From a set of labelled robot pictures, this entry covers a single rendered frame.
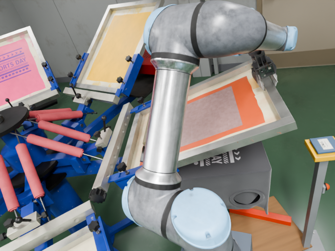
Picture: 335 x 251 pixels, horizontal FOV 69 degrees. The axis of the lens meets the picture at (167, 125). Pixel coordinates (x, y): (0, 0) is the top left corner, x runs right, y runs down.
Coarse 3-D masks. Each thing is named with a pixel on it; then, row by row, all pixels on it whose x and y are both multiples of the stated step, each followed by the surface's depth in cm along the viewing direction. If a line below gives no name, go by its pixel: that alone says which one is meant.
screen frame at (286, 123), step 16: (240, 64) 135; (208, 80) 139; (224, 80) 137; (272, 96) 102; (144, 112) 154; (288, 112) 91; (256, 128) 93; (272, 128) 89; (288, 128) 88; (128, 144) 132; (208, 144) 99; (224, 144) 95; (240, 144) 94; (128, 160) 122; (192, 160) 101
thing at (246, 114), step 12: (228, 108) 117; (240, 108) 112; (252, 108) 108; (192, 120) 124; (204, 120) 119; (216, 120) 115; (228, 120) 110; (240, 120) 106; (252, 120) 102; (264, 120) 99; (192, 132) 117; (204, 132) 112; (216, 132) 108; (228, 132) 104; (180, 144) 115; (192, 144) 110
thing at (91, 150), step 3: (111, 135) 138; (90, 144) 143; (93, 144) 141; (108, 144) 135; (87, 147) 142; (90, 147) 140; (93, 147) 138; (96, 147) 137; (105, 147) 136; (87, 150) 139; (90, 150) 138; (93, 150) 138; (105, 150) 138; (87, 153) 140; (90, 153) 140; (93, 153) 140; (96, 153) 139; (99, 153) 139
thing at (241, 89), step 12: (228, 84) 132; (240, 84) 127; (204, 96) 136; (216, 96) 130; (228, 96) 124; (240, 96) 119; (252, 96) 114; (192, 108) 133; (204, 108) 127; (216, 108) 122
